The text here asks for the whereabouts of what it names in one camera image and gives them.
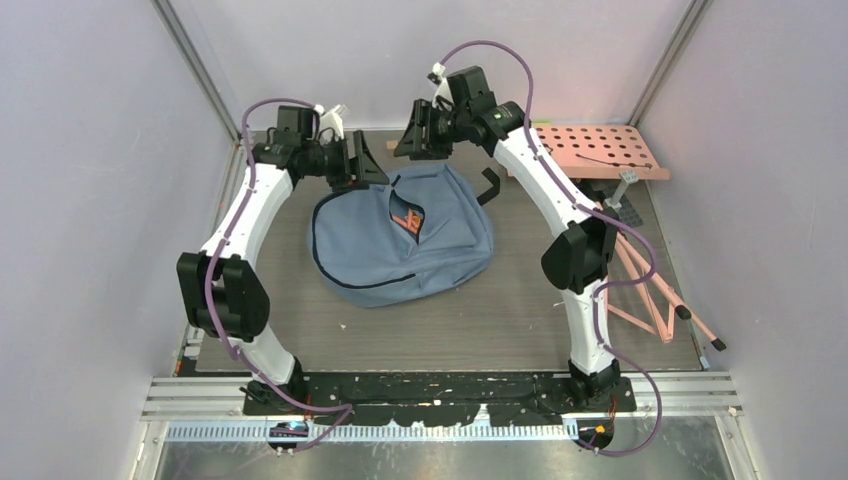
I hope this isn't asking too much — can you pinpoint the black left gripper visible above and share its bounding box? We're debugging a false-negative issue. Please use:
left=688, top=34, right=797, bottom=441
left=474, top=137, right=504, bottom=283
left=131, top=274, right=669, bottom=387
left=302, top=130, right=388, bottom=193

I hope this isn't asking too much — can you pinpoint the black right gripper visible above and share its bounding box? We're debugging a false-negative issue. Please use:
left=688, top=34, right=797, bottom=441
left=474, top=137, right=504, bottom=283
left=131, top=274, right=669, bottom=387
left=394, top=98, right=470, bottom=161

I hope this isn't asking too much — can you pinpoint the orange triangular sticker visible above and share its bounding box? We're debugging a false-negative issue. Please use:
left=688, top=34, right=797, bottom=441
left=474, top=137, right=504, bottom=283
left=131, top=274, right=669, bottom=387
left=404, top=208, right=423, bottom=233

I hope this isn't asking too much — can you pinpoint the blue grey student backpack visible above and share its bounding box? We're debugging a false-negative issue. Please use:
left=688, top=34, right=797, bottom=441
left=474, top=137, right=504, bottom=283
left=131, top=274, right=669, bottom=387
left=307, top=164, right=501, bottom=308

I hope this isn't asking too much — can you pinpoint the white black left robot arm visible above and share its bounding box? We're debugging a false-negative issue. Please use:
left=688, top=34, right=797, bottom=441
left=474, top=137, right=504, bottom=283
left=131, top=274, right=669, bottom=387
left=176, top=98, right=388, bottom=414

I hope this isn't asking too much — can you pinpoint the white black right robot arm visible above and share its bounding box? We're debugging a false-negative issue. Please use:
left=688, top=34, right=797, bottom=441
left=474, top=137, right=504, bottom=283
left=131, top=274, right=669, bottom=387
left=394, top=63, right=620, bottom=411

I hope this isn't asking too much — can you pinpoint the pink perforated music stand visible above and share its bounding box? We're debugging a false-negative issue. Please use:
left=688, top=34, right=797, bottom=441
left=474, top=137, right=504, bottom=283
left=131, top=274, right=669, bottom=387
left=536, top=125, right=727, bottom=352

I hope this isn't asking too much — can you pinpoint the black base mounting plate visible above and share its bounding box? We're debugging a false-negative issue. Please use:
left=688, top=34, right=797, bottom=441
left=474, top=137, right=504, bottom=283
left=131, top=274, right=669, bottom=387
left=241, top=370, right=637, bottom=429

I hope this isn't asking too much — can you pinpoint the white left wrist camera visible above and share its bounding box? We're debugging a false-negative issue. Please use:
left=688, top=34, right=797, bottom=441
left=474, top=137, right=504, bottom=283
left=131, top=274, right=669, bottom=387
left=313, top=104, right=349, bottom=144

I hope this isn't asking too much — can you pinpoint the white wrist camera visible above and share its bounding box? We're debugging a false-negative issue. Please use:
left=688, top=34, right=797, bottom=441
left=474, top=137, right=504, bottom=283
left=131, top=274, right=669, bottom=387
left=427, top=62, right=453, bottom=107
left=313, top=104, right=349, bottom=144

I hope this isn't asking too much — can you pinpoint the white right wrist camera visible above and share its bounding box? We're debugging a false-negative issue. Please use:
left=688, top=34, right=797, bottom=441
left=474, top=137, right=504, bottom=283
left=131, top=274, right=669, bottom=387
left=427, top=62, right=453, bottom=107

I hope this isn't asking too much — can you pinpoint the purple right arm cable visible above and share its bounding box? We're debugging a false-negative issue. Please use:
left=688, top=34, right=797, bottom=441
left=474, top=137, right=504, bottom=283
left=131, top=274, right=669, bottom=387
left=430, top=40, right=664, bottom=458

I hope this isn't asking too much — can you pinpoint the grey lego plate with post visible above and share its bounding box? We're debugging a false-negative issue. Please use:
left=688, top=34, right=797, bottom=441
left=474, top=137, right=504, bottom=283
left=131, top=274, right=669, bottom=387
left=600, top=170, right=644, bottom=228

